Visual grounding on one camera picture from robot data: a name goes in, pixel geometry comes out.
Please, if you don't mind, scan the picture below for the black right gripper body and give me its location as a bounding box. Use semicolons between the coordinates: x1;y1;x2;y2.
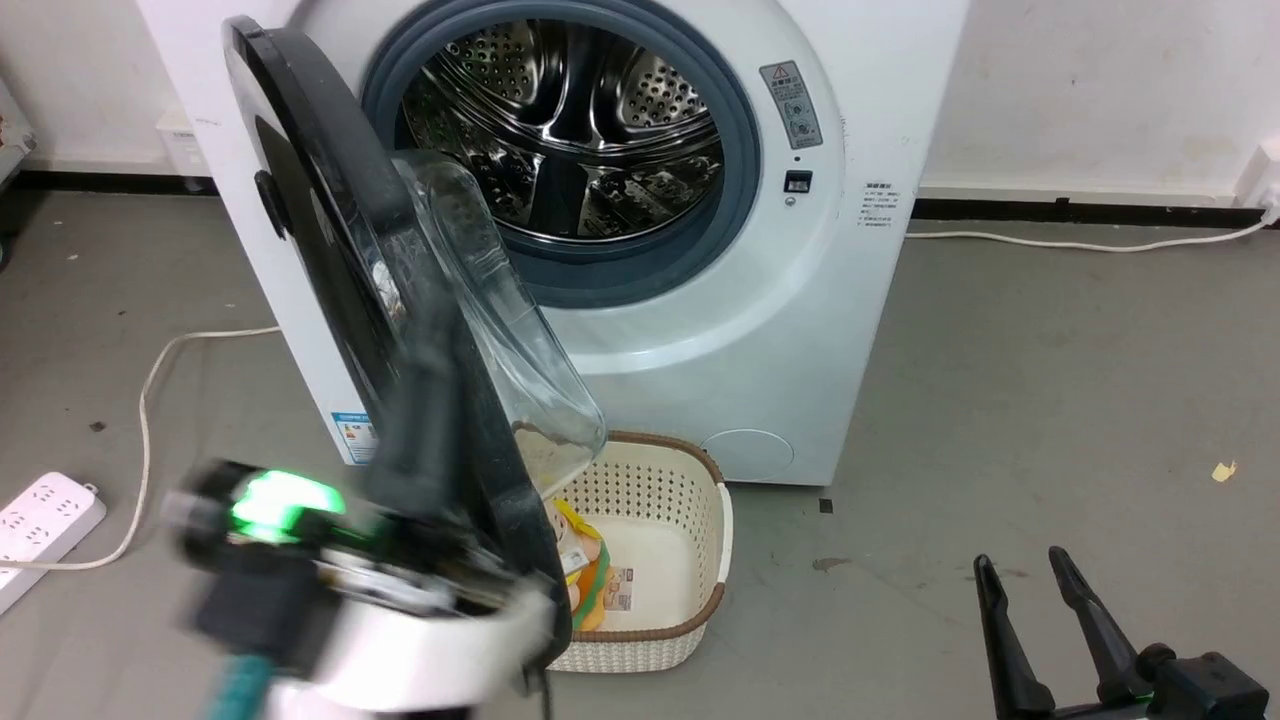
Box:
1045;643;1273;720

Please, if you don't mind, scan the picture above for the teal cable sleeve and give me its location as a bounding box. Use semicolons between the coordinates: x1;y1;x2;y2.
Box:
203;652;273;720

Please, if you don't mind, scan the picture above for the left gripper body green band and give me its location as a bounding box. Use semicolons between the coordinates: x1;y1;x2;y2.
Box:
163;458;376;601

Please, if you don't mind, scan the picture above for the white front-load washing machine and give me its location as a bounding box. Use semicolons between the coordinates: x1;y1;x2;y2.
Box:
135;0;971;488

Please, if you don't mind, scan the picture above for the cream plastic laundry basket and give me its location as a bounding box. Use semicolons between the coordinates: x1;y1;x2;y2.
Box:
538;430;734;673

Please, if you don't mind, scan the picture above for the orange yellow soft toy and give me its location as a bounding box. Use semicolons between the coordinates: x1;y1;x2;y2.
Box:
546;499;612;633

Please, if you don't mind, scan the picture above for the white power strip cable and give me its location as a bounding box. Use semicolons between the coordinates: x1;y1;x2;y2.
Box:
0;326;283;572

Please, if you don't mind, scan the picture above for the grey rubber door gasket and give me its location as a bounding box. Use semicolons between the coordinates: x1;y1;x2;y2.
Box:
360;0;763;309

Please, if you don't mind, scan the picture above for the white power strip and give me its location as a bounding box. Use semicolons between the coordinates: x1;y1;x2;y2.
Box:
0;472;107;615

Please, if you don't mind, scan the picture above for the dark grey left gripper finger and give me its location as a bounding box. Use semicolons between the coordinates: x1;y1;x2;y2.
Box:
362;310;471;516

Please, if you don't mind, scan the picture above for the grey warning sticker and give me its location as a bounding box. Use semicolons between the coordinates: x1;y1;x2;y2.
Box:
758;60;824;151

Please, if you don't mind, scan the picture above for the grey white furniture edge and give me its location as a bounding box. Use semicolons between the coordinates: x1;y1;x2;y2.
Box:
0;78;39;187

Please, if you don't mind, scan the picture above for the blue energy label sticker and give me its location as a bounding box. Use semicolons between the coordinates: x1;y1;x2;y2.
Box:
330;410;381;467

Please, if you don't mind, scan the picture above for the small printed spec label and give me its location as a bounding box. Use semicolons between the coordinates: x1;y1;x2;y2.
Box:
859;181;905;230

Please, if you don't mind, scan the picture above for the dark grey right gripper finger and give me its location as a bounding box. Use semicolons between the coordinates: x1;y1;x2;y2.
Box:
1047;546;1153;705
973;554;1057;720

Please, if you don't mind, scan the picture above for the round white filter cover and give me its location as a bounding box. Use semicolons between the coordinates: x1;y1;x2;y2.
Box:
699;428;797;484

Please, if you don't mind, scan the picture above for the black washing machine door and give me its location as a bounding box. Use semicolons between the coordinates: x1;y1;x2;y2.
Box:
222;15;609;691

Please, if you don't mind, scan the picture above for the white wall box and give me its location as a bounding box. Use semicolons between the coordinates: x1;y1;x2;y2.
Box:
154;108;212;180

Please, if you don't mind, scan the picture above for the steel washing machine drum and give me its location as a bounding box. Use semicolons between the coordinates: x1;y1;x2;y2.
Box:
400;18;726;243

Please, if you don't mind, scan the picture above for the white washing machine cable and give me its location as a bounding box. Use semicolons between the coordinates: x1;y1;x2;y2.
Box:
905;204;1280;254

